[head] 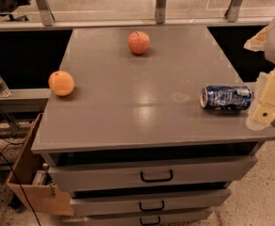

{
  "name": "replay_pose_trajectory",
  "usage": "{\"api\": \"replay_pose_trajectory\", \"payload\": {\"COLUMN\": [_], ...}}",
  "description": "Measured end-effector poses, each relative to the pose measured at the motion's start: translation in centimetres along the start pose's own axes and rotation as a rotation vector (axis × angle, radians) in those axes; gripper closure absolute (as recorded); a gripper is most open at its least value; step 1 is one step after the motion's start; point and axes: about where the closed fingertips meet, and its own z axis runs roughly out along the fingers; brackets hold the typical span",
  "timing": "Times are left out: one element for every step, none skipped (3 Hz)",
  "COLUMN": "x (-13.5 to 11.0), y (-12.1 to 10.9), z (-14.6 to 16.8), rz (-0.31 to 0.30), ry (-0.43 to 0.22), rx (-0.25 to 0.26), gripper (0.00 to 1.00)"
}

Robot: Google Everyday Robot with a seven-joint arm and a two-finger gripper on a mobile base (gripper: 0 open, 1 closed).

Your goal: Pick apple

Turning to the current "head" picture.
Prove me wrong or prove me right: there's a grey top drawer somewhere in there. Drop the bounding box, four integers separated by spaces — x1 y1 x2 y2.
49 155 257 192

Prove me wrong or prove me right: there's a black floor cable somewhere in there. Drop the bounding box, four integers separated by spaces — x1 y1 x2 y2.
0 101 43 226

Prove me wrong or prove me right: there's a brown cardboard box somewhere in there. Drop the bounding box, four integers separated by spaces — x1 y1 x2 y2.
6 114 74 216

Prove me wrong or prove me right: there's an orange fruit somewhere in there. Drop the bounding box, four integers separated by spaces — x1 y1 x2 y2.
48 71 74 96

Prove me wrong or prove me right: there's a blue soda can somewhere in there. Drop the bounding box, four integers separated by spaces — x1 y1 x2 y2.
200 86 252 110

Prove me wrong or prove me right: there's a metal window frame rail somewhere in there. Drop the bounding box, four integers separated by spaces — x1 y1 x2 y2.
0 0 275 31

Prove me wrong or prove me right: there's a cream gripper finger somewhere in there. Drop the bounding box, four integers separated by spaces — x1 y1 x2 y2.
246 69 275 131
244 26 267 52

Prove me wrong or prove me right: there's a grey drawer cabinet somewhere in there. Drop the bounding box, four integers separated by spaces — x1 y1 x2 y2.
30 24 275 226

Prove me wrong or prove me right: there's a grey drawer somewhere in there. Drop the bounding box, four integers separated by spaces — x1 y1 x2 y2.
49 155 257 192
70 189 231 216
84 207 213 226

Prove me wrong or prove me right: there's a grey bottom drawer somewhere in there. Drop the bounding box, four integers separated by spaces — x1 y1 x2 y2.
84 207 213 226

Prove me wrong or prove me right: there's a red apple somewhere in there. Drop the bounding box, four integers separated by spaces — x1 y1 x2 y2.
128 31 150 55

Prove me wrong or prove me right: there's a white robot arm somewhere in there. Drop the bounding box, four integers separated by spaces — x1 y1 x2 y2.
244 17 275 130

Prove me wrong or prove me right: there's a grey middle drawer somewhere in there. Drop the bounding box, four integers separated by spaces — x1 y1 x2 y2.
70 189 231 216

